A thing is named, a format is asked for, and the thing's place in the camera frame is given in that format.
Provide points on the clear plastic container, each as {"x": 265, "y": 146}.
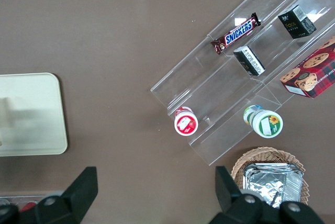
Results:
{"x": 23, "y": 197}

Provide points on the clear acrylic tiered shelf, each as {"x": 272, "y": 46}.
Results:
{"x": 217, "y": 82}

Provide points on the crinkled foil-wrapped sandwich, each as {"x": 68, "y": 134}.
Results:
{"x": 265, "y": 190}

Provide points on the red chocolate chip cookie box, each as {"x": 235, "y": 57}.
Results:
{"x": 312, "y": 74}

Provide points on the flat foil-wrapped sandwich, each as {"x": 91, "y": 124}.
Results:
{"x": 291, "y": 186}

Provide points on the Snickers chocolate bar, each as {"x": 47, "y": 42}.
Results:
{"x": 236, "y": 33}

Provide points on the woven wicker basket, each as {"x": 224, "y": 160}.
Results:
{"x": 264, "y": 156}

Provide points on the green sunflower yogurt cup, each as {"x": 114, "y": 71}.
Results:
{"x": 264, "y": 122}

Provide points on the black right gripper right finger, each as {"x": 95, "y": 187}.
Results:
{"x": 230, "y": 197}

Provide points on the red item in container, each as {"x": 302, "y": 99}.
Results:
{"x": 27, "y": 206}

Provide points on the small black carton box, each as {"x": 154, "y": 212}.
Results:
{"x": 248, "y": 60}

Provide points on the red strawberry yogurt cup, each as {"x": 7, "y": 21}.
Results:
{"x": 185, "y": 123}

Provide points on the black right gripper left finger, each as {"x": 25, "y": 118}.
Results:
{"x": 76, "y": 195}

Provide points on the black Face carton box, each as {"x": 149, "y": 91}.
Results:
{"x": 294, "y": 25}

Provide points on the cream plastic tray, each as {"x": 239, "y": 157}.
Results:
{"x": 39, "y": 114}

